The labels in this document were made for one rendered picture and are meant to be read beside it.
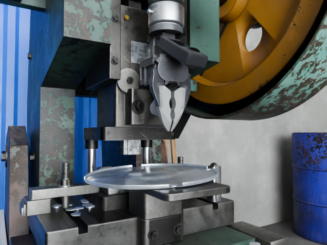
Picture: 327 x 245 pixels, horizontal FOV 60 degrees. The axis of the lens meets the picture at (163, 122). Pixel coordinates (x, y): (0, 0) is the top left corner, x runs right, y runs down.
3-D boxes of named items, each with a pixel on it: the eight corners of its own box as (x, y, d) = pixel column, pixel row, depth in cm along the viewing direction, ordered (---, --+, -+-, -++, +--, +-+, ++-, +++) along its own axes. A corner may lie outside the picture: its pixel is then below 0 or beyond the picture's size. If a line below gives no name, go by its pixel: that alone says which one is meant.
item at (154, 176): (89, 197, 44) (89, 192, 44) (81, 171, 72) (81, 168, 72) (246, 180, 54) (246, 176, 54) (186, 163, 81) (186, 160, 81)
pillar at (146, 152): (151, 181, 83) (151, 133, 83) (144, 182, 81) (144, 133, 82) (148, 180, 84) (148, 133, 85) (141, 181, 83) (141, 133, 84)
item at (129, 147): (142, 154, 73) (142, 139, 73) (125, 154, 70) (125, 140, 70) (136, 153, 76) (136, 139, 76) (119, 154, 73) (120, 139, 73)
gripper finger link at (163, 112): (157, 131, 61) (157, 88, 61) (172, 131, 56) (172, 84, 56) (144, 131, 60) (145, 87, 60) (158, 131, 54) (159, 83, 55)
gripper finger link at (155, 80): (168, 107, 58) (168, 65, 58) (173, 107, 56) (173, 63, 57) (148, 106, 55) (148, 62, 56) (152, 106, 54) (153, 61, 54)
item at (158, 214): (233, 258, 51) (232, 183, 52) (167, 279, 44) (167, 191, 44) (162, 221, 72) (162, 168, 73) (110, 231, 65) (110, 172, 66)
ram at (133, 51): (181, 127, 67) (180, 4, 68) (121, 126, 59) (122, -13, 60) (147, 128, 82) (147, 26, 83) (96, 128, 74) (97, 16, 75)
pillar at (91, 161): (96, 186, 74) (97, 133, 75) (88, 187, 73) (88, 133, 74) (94, 185, 76) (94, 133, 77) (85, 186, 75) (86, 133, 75)
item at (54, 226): (235, 224, 72) (235, 200, 72) (45, 267, 49) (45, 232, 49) (171, 200, 98) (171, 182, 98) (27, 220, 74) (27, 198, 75)
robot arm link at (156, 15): (191, 6, 58) (156, -4, 54) (191, 28, 58) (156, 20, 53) (171, 18, 64) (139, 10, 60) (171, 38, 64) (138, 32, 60)
